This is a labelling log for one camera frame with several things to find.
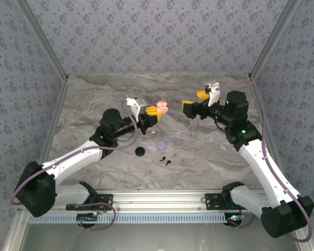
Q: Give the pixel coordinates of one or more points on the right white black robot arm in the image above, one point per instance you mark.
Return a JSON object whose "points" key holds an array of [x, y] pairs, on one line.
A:
{"points": [[259, 167]]}

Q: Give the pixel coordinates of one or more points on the aluminium corner post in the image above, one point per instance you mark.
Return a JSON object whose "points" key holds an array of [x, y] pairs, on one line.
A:
{"points": [[273, 39], [43, 39]]}

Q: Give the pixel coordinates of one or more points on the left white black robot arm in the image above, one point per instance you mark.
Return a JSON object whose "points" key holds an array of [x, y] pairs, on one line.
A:
{"points": [[68, 162]]}

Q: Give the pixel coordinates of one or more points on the black controller board with LED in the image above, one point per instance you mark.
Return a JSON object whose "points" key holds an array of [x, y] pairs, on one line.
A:
{"points": [[234, 219], [87, 217]]}

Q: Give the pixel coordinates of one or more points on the pink earbud charging case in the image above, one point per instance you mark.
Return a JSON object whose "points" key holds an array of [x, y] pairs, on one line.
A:
{"points": [[162, 107]]}

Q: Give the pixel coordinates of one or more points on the purple earbud charging case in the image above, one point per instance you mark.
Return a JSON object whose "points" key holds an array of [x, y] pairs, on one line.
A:
{"points": [[161, 145]]}

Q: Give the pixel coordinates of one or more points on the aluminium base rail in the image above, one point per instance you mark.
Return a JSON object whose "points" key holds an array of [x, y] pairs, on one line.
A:
{"points": [[157, 200]]}

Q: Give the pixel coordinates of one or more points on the black earbud charging case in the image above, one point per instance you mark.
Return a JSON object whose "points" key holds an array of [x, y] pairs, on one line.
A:
{"points": [[140, 151]]}

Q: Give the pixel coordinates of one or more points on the aluminium side rail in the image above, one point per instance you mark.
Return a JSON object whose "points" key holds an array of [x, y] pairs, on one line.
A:
{"points": [[273, 149], [55, 117]]}

